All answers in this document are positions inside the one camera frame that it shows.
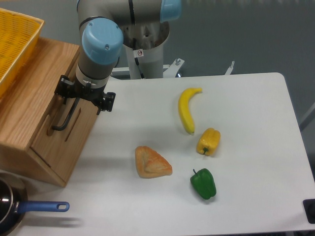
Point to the yellow banana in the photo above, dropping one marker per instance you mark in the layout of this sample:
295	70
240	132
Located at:
184	111

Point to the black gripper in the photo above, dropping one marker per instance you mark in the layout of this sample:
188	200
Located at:
67	89

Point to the yellow plastic basket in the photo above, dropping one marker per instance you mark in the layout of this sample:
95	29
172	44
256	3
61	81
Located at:
19	34

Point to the green bell pepper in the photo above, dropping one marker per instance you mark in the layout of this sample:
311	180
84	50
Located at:
203	183

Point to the white metal table bracket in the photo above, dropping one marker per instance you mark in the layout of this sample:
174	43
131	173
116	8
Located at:
230	68

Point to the blue handled frying pan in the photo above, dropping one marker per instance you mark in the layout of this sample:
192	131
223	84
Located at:
14	203

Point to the triangular bread pastry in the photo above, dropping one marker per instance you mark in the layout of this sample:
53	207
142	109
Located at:
150	164

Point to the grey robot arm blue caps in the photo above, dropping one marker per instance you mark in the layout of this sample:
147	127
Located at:
106	28

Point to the yellow bell pepper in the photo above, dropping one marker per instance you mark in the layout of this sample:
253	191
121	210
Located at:
208	142

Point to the wooden drawer cabinet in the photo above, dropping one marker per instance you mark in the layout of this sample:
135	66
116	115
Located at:
28	144

